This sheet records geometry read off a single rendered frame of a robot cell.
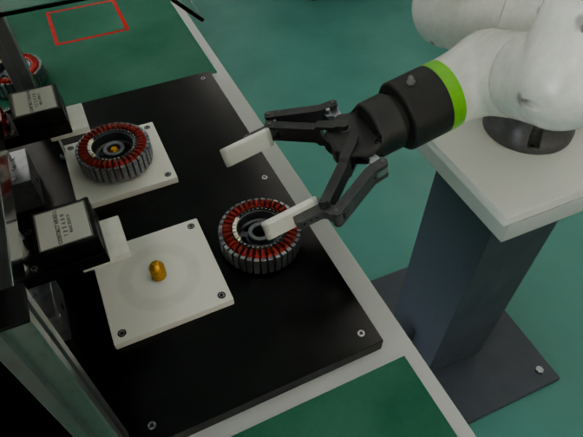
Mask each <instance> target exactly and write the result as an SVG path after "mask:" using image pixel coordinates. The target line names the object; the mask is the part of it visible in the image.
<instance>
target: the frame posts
mask: <svg viewBox="0 0 583 437"><path fill-rule="evenodd" d="M0 59H1V61H2V63H3V65H4V67H5V69H6V71H7V73H8V75H9V77H10V80H11V82H12V84H13V86H14V88H15V90H16V91H17V92H19V91H23V90H26V89H31V88H37V86H36V83H35V81H34V79H33V77H32V74H31V73H30V71H29V67H28V65H27V63H26V61H25V59H24V57H23V53H22V51H21V50H20V48H19V45H18V43H17V41H16V38H15V36H14V34H13V31H12V29H11V27H10V24H9V22H8V20H7V18H6V16H3V17H0ZM0 362H1V363H2V364H3V365H4V366H5V367H6V368H7V369H8V370H9V371H10V372H11V373H12V374H13V375H14V376H15V377H16V378H17V379H18V380H19V381H20V382H21V383H22V384H23V385H24V387H26V388H27V389H28V390H29V391H30V392H31V393H32V394H33V395H34V396H35V397H36V398H37V399H38V400H39V401H40V402H41V403H42V405H43V406H44V407H45V408H46V409H47V410H48V411H49V412H50V413H51V414H52V415H53V416H54V417H55V418H56V419H57V420H58V421H59V422H60V423H61V424H62V426H63V427H64V428H65V429H66V430H67V431H68V432H69V433H70V434H71V435H72V436H73V437H129V435H128V431H127V430H126V428H125V427H124V426H123V425H122V424H121V422H120V421H119V419H118V418H117V416H116V415H115V413H114V412H113V410H112V409H111V407H110V406H109V405H108V404H107V402H106V401H105V399H104V398H103V397H102V395H101V393H100V392H99V390H98V389H97V388H96V386H95V384H94V383H93V382H92V381H91V380H90V378H89V377H88V375H87V374H86V372H85V371H84V369H83V368H82V366H81V365H80V363H79V362H78V361H77V360H76V359H75V357H74V355H73V354H72V353H71V351H70V350H69V348H68V346H67V345H66V344H65V342H64V341H63V339H62V338H61V337H60V336H59V334H58V333H57V331H56V330H55V328H54V327H53V325H52V324H51V322H50V321H49V319H48V318H47V317H46V316H45V315H44V313H43V311H42V310H41V308H40V307H39V306H38V304H37V303H36V301H35V300H34V298H33V297H32V296H31V295H30V293H29V292H28V290H27V289H26V287H25V284H24V283H21V284H17V285H14V286H11V287H9V288H6V289H3V290H0Z"/></svg>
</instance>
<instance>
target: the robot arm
mask: <svg viewBox="0 0 583 437"><path fill-rule="evenodd" d="M411 12H412V18H413V22H414V24H415V27H416V30H417V31H418V33H419V34H420V35H421V37H422V38H423V39H424V40H425V41H427V42H428V43H430V44H432V45H434V46H436V47H438V48H442V49H449V50H448V51H447V52H445V53H444V54H442V55H440V56H438V57H437V58H435V59H434V60H432V61H430V62H426V63H424V64H423V65H421V66H419V67H417V68H414V69H412V70H411V71H409V72H406V73H404V74H402V75H399V76H398V77H396V78H394V79H392V80H390V81H388V82H385V83H384V84H382V86H381V87H380V89H379V93H378V94H377V95H374V96H371V97H370V98H368V99H366V100H364V101H361V102H359V103H358V104H357V105H356V106H355V108H354V109H353V110H352V111H351V112H349V113H347V114H341V113H340V111H339V110H338V107H337V101H336V100H330V101H327V102H324V103H322V104H319V105H313V106H306V107H299V108H287V109H280V110H273V111H267V112H265V113H264V117H265V125H264V126H263V127H261V128H259V129H257V130H255V131H253V132H251V133H249V134H246V135H245V136H244V137H243V138H244V139H242V140H239V141H237V142H235V143H233V144H231V145H229V146H227V147H224V148H222V149H220V150H219V151H220V153H221V156H222V158H223V160H224V161H225V164H226V167H229V166H233V165H235V164H237V163H239V162H241V161H242V160H245V159H247V158H249V157H251V156H253V155H254V154H256V153H260V152H262V151H264V150H266V149H267V148H269V147H272V146H274V143H273V142H274V141H275V140H282V141H297V142H312V143H317V144H318V145H320V146H325V149H326V150H327V151H328V152H329V153H330V154H332V156H333V159H334V160H335V161H336V162H337V166H336V168H335V170H334V172H333V174H332V175H331V178H330V180H329V182H328V184H327V186H326V188H325V189H324V192H323V194H322V196H321V198H320V199H319V198H316V196H313V197H311V198H309V199H307V200H305V201H303V202H301V203H299V204H297V205H295V206H293V207H291V208H289V209H287V210H285V211H283V212H281V213H279V214H277V215H275V216H273V217H271V218H269V219H267V220H265V221H263V222H261V225H262V228H263V230H264V233H265V236H266V238H267V240H271V239H273V238H276V237H277V236H279V235H281V234H283V233H285V232H288V231H289V230H291V229H293V228H295V227H297V228H298V229H299V230H300V229H304V228H305V227H307V226H309V225H312V224H314V223H316V222H318V221H319V220H321V219H329V220H330V221H331V222H332V223H333V224H334V226H336V227H341V226H342V225H344V223H345V222H346V221H347V219H348V218H349V217H350V216H351V214H352V213H353V212H354V211H355V210H356V209H357V207H358V206H359V205H360V204H361V202H362V201H363V200H364V198H365V197H366V196H367V194H368V193H369V192H370V190H371V189H372V188H373V187H374V185H375V184H377V183H378V182H380V181H382V180H383V179H385V178H387V177H388V175H389V168H388V160H387V159H386V158H379V157H384V156H386V155H388V154H390V153H393V152H395V151H396V150H398V149H400V148H402V147H405V148H407V149H409V150H413V149H416V148H418V147H419V146H421V145H423V144H425V143H427V142H429V141H431V140H433V139H435V138H437V137H439V136H441V135H443V134H445V133H447V132H449V131H451V130H453V129H455V128H457V127H459V126H461V125H464V124H466V123H468V122H470V121H474V120H477V119H480V118H482V125H483V127H484V129H485V131H486V132H487V134H488V135H489V136H490V137H491V138H492V139H493V140H495V141H496V142H497V143H499V144H500V145H502V146H504V147H506V148H508V149H511V150H514V151H516V152H519V153H526V154H535V155H543V154H550V153H557V152H559V151H561V150H562V149H564V148H566V147H567V146H568V145H569V143H570V142H571V140H572V138H573V137H574V134H575V129H578V128H581V127H583V0H412V6H411ZM274 119H276V121H275V120H274ZM324 130H326V132H325V133H324ZM277 131H278V132H277ZM357 164H368V165H367V167H366V168H365V169H364V170H363V171H362V172H361V174H360V175H359V176H358V177H357V179H356V180H355V181H354V182H353V184H352V185H351V186H350V187H349V189H348V190H347V191H346V192H345V194H344V195H343V196H342V197H341V199H340V196H341V194H342V192H343V190H344V188H345V186H346V183H347V181H348V179H349V177H351V175H352V174H353V172H354V170H355V168H356V166H357Z"/></svg>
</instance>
